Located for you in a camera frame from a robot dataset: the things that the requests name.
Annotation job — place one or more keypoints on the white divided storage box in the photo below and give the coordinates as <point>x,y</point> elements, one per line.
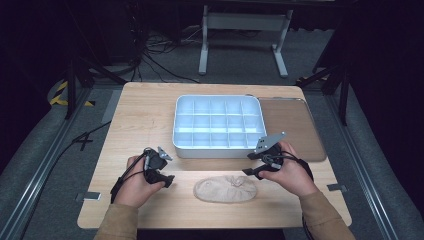
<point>218,123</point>

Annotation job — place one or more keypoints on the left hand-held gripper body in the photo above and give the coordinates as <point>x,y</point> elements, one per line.
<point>156,160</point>

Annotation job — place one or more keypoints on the black metal stand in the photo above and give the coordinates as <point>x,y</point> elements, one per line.
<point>71,86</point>
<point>343,90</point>

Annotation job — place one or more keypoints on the beige sock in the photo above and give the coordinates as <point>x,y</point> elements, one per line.
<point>225,190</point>

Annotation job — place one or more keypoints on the white metal table frame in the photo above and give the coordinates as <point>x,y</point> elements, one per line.
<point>245,21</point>

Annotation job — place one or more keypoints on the brown tray with metal rim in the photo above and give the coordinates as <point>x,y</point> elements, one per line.
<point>290,123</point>

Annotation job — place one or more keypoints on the person's left hand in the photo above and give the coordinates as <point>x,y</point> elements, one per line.
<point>135,186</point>

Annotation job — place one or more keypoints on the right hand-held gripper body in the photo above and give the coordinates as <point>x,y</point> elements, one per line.
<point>270,146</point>

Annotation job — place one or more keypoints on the yellow and black tape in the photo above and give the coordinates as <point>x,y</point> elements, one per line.
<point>61,88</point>

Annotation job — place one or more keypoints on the grey tape piece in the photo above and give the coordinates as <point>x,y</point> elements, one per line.
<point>88,196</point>
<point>337,187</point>

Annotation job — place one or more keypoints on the aluminium floor rail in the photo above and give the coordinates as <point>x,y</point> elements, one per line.
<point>40,176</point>
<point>363,173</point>

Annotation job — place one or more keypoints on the person's right hand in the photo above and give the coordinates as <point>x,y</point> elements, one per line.
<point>295,176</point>

